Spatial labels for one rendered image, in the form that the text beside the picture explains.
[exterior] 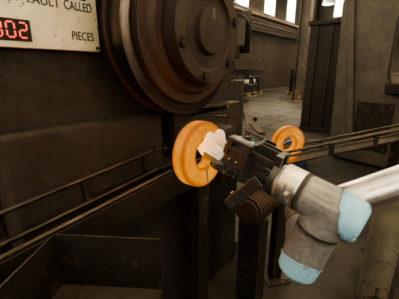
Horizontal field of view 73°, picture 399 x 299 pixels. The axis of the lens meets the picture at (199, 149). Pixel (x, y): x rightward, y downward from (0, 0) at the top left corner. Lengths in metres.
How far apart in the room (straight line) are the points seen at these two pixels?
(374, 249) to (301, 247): 0.91
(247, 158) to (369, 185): 0.25
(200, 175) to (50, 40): 0.47
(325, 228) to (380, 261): 0.95
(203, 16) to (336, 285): 1.36
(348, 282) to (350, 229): 1.18
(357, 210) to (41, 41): 0.73
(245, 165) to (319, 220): 0.16
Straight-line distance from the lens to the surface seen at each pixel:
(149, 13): 0.74
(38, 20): 0.77
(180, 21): 0.72
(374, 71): 3.36
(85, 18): 0.82
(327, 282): 1.63
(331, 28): 4.95
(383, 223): 1.37
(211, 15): 0.81
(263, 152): 0.54
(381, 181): 0.65
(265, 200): 1.15
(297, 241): 0.54
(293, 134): 1.24
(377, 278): 1.50
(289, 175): 0.51
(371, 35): 3.41
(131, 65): 0.72
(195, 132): 0.59
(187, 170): 0.59
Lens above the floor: 1.01
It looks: 16 degrees down
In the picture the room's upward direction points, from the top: straight up
